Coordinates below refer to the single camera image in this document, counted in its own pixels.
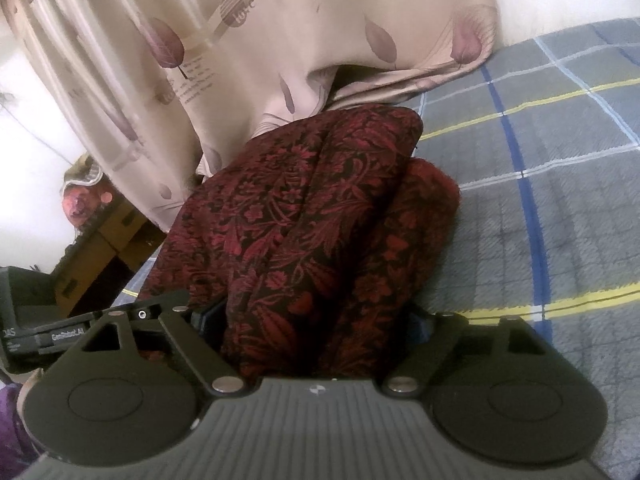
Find dark red floral cloth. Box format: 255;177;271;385
136;102;461;380

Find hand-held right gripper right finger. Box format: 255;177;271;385
382;310;532;397

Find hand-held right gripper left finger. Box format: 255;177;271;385
80;305;245;399

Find grey plaid bed sheet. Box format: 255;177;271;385
122;17;640;480

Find cardboard boxes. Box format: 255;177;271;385
50;195;168;319

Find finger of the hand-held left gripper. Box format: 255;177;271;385
106;290;192;322

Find person's left forearm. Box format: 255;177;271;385
0;370;51;470

